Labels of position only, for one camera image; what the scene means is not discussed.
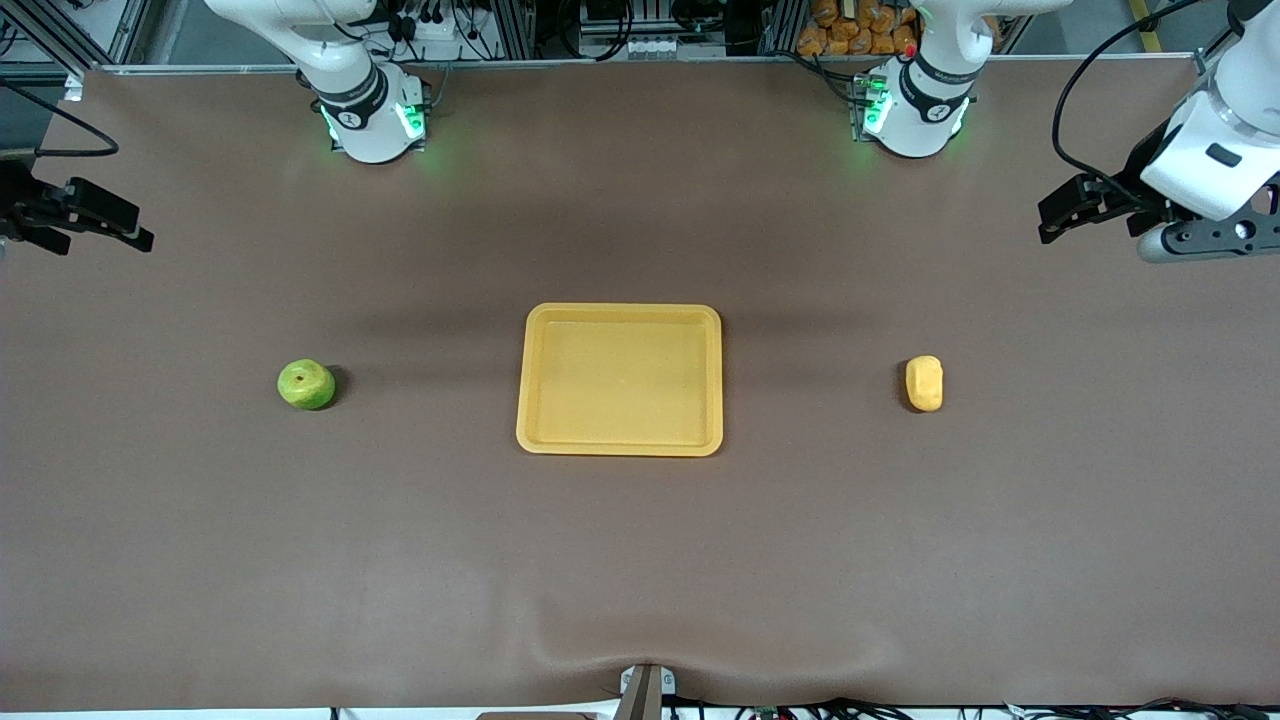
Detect yellow potato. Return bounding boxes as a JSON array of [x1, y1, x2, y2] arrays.
[[905, 355, 944, 413]]

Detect green apple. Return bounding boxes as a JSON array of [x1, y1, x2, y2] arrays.
[[277, 359, 337, 411]]

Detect yellow plastic tray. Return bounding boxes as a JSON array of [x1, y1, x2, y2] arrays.
[[516, 303, 724, 458]]

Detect white power strip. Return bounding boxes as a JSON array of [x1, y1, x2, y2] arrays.
[[400, 20, 473, 63]]

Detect brown table cover mat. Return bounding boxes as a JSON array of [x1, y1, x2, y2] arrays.
[[0, 58, 1280, 713]]

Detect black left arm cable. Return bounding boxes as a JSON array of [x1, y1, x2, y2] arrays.
[[1051, 0, 1216, 193]]

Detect aluminium frame post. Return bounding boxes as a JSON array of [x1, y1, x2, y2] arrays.
[[760, 0, 803, 57], [490, 0, 537, 61]]

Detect silver table edge rail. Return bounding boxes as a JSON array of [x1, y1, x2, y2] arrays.
[[100, 54, 1201, 75]]

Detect metal clamp bracket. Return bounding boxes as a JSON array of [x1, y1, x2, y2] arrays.
[[618, 663, 677, 720]]

